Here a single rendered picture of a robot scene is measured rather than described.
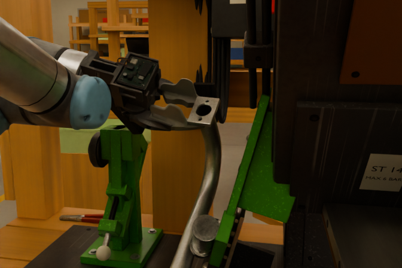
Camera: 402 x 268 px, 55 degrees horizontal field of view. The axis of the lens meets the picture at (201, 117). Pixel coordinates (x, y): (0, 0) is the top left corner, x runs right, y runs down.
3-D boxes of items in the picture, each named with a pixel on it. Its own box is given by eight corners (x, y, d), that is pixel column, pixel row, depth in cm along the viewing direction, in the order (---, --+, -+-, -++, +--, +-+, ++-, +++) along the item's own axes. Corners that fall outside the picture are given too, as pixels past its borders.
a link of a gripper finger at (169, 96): (213, 93, 60) (156, 82, 61) (211, 113, 65) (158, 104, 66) (217, 78, 62) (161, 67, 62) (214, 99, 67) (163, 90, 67)
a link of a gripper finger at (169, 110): (198, 123, 57) (145, 100, 59) (197, 143, 62) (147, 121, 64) (207, 107, 58) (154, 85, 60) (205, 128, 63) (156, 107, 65)
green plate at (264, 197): (275, 261, 51) (326, 113, 46) (216, 240, 52) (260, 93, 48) (276, 223, 62) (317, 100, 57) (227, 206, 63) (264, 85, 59)
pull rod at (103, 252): (107, 264, 72) (106, 235, 71) (93, 262, 72) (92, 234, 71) (119, 249, 77) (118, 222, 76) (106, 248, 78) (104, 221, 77)
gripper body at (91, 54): (145, 96, 57) (71, 73, 59) (148, 126, 64) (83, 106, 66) (163, 59, 61) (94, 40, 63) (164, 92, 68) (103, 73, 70)
